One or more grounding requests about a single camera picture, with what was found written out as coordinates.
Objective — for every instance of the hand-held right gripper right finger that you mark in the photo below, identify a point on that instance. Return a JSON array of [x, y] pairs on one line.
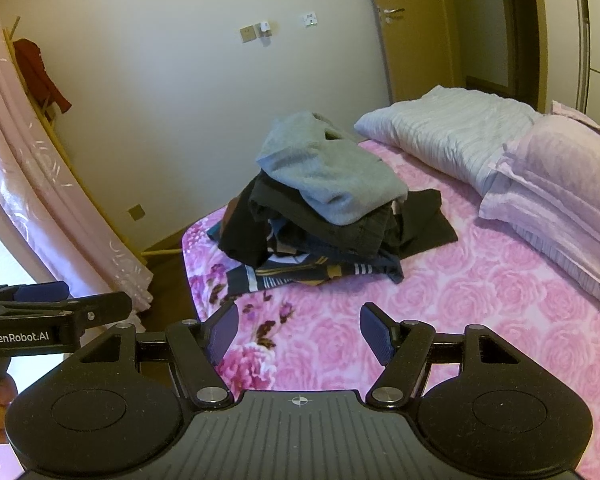
[[377, 332]]

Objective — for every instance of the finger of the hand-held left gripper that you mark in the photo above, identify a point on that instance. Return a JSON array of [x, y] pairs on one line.
[[45, 291], [107, 307]]

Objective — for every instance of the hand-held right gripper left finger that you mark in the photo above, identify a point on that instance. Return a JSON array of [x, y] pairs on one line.
[[225, 332]]

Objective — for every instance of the grey sweater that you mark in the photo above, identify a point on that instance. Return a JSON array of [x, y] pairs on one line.
[[330, 175]]

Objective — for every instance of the navy patterned garment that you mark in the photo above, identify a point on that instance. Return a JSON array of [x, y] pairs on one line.
[[280, 275]]

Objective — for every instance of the pink floral blanket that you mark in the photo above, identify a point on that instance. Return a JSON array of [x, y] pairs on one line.
[[480, 300]]

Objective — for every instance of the dark charcoal garment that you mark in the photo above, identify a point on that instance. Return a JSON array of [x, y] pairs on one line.
[[260, 210]]

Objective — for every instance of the pink patterned curtain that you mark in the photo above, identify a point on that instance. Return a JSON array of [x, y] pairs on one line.
[[10, 160]]

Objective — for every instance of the grey striped pillow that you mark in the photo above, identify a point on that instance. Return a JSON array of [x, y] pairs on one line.
[[445, 130]]

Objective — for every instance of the red hanging garment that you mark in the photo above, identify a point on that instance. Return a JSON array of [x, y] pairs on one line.
[[35, 70]]

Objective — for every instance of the pink pillow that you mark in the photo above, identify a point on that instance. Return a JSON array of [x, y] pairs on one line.
[[555, 185]]

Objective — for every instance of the brown wooden door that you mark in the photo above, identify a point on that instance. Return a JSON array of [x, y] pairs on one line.
[[415, 50]]

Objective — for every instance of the beige low wall socket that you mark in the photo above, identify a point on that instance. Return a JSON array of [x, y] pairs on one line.
[[136, 212]]

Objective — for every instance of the beige wall switch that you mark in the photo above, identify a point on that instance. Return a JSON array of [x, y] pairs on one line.
[[247, 32]]

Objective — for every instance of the small white wall device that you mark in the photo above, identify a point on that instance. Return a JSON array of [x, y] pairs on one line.
[[265, 27]]

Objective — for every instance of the white wall socket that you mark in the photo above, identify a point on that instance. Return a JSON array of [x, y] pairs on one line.
[[310, 19]]

